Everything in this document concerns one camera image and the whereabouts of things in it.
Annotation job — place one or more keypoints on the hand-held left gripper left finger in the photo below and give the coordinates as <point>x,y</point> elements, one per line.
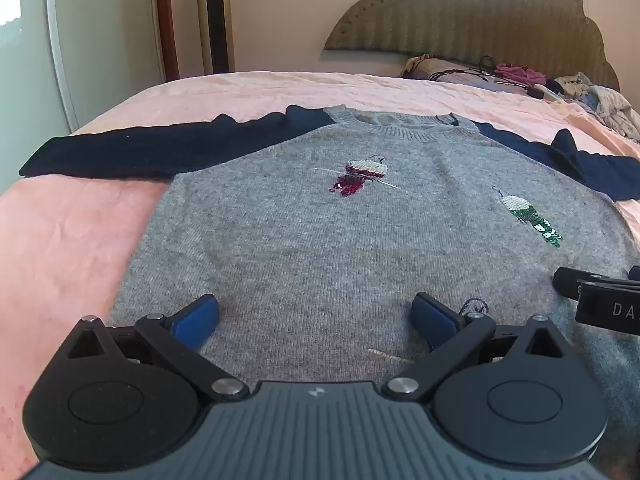
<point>196,317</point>

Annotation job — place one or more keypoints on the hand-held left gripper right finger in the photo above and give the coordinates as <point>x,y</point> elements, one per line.
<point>434,319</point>

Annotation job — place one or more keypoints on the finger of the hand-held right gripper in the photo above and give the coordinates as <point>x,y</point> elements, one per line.
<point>634,273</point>
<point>569,278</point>

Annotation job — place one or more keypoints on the grey sweater with navy sleeves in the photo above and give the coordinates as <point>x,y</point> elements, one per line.
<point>310,240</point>

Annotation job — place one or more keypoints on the pink bed blanket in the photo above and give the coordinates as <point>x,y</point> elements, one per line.
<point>75,240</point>

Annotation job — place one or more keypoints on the white patterned garment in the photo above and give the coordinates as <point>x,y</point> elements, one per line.
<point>615,105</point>

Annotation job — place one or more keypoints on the dark navy garment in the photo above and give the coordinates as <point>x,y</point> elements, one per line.
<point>559,86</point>

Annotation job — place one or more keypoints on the pink garment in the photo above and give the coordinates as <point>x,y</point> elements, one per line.
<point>520,74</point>

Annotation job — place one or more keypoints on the olive padded headboard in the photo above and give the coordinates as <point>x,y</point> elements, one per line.
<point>450,15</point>

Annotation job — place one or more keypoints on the gold tower fan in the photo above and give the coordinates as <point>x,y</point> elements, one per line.
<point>215,20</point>

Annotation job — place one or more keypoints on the frosted glass wardrobe door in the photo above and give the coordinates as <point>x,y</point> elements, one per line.
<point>100,35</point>

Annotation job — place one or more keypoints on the brown wooden door frame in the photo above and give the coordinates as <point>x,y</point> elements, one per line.
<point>167,25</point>

